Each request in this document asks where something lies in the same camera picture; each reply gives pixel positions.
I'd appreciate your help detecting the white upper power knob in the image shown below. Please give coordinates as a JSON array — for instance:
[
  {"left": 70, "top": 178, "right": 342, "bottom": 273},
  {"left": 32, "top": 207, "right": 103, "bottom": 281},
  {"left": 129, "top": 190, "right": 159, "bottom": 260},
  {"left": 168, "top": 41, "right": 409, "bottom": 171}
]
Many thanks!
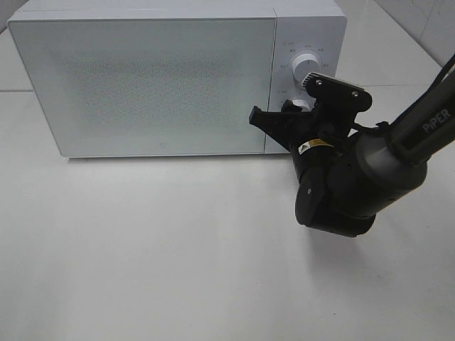
[{"left": 291, "top": 50, "right": 321, "bottom": 83}]

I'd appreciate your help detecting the white microwave door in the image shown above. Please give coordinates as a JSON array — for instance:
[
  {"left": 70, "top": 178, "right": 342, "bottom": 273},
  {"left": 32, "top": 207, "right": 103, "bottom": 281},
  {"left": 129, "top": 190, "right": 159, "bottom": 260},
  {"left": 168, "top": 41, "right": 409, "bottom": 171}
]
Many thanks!
[{"left": 10, "top": 18, "right": 274, "bottom": 157}]

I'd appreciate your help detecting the white timer knob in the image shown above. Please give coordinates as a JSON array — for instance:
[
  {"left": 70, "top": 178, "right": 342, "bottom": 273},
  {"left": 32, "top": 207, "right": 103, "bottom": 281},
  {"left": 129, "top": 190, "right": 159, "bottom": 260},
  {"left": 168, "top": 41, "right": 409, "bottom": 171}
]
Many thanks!
[{"left": 291, "top": 99, "right": 311, "bottom": 111}]

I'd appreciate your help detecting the white microwave oven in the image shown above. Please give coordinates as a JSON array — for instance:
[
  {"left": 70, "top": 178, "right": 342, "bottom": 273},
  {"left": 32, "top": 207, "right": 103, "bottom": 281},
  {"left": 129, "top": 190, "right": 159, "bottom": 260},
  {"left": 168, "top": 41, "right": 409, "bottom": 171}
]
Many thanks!
[{"left": 7, "top": 1, "right": 347, "bottom": 157}]

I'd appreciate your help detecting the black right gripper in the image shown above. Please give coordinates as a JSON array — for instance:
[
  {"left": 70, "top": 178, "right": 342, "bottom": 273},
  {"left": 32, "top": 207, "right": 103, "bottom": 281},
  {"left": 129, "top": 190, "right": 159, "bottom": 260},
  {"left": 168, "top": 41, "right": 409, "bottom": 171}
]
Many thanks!
[{"left": 249, "top": 72, "right": 375, "bottom": 237}]

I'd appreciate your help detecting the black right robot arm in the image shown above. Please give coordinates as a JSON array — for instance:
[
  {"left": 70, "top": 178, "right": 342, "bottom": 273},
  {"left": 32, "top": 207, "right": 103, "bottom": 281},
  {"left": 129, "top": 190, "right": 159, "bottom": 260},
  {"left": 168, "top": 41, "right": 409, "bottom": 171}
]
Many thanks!
[{"left": 284, "top": 60, "right": 454, "bottom": 237}]

